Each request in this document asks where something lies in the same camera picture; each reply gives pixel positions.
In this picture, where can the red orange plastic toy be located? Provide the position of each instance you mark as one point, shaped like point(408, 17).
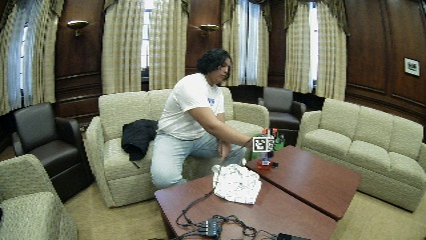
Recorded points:
point(263, 164)

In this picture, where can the small black object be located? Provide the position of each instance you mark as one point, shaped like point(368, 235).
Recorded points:
point(274, 164)

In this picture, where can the white marker cube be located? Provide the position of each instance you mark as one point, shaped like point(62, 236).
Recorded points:
point(263, 143)

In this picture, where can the green bottle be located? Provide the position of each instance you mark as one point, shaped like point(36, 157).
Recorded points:
point(278, 141)

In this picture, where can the white crumpled cloth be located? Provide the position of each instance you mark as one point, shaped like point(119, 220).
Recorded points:
point(235, 184)

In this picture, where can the small black leather armchair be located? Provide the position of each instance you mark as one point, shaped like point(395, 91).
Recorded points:
point(281, 106)

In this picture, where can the the person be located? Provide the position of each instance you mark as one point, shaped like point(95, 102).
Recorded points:
point(187, 110)

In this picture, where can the black jacket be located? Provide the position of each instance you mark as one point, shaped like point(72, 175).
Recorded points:
point(138, 136)

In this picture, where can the beige three-seat sofa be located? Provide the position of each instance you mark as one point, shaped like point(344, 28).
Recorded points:
point(121, 113)
point(367, 146)

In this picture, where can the flat black device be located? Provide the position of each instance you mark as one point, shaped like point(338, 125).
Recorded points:
point(290, 237)

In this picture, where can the beige plaid curtain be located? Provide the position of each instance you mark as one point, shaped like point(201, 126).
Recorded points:
point(121, 50)
point(41, 56)
point(230, 40)
point(296, 53)
point(330, 63)
point(167, 46)

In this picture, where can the white sheer curtain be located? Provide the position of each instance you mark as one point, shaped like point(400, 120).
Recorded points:
point(247, 43)

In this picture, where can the large black leather armchair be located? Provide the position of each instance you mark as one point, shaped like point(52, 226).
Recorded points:
point(44, 143)

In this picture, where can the beige upholstered armchair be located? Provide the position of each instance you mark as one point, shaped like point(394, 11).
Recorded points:
point(26, 203)

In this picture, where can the brass wall sconce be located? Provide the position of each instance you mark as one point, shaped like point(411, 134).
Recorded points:
point(207, 27)
point(77, 25)

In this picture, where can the framed wall picture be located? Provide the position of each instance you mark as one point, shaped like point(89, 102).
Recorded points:
point(411, 66)

